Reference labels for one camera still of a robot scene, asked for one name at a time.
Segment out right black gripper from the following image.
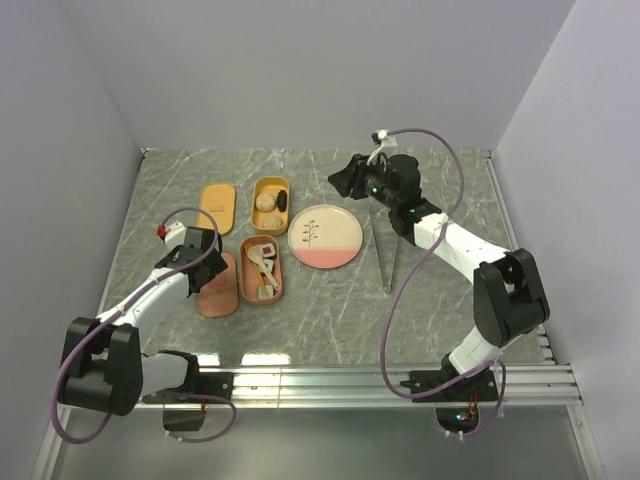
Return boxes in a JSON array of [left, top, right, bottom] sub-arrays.
[[327, 153, 399, 211]]

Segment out orange lunch box lid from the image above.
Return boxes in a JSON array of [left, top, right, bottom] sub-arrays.
[[199, 183, 236, 236]]

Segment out orange plastic fork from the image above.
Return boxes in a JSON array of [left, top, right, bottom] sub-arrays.
[[244, 242, 267, 293]]

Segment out beige spoon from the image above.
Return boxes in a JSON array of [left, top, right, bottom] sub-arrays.
[[247, 246, 281, 291]]

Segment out pink lunch box lid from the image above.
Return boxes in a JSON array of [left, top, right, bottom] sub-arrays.
[[197, 251, 239, 318]]

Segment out pink lunch box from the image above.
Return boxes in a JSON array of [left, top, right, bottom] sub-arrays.
[[240, 235, 284, 306]]

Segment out red sushi roll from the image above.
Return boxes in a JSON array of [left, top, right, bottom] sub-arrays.
[[259, 243, 277, 258]]

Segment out black sea cucumber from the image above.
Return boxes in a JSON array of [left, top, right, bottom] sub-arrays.
[[276, 189, 288, 212]]

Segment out green sushi roll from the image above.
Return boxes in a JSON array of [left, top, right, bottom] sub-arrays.
[[264, 259, 275, 273]]

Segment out steamed bun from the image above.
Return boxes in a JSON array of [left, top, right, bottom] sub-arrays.
[[255, 192, 276, 213], [262, 215, 284, 230]]

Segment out metal tongs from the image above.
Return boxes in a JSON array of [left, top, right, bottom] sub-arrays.
[[368, 202, 400, 294]]

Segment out orange lunch box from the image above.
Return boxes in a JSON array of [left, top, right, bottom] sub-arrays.
[[251, 176, 291, 236]]

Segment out yellow sushi roll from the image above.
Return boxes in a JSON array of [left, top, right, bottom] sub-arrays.
[[257, 285, 274, 300]]

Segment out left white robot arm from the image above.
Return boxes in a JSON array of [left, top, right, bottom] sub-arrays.
[[56, 227, 227, 416]]

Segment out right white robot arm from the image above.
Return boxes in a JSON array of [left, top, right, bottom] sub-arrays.
[[328, 154, 550, 402]]

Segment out pink and cream plate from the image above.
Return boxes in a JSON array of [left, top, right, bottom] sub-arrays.
[[287, 204, 363, 269]]

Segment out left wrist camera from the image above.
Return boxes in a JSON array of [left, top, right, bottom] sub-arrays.
[[156, 221, 186, 250]]

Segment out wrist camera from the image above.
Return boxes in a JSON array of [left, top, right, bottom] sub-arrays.
[[367, 129, 398, 165], [156, 221, 186, 250]]

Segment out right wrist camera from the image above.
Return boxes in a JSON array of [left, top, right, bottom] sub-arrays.
[[367, 129, 398, 165]]

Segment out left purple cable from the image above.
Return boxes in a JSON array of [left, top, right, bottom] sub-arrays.
[[51, 207, 239, 445]]

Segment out purple cable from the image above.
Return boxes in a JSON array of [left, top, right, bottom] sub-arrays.
[[51, 207, 239, 445], [380, 127, 507, 440]]

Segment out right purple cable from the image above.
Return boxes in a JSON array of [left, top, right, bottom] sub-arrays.
[[380, 127, 507, 440]]

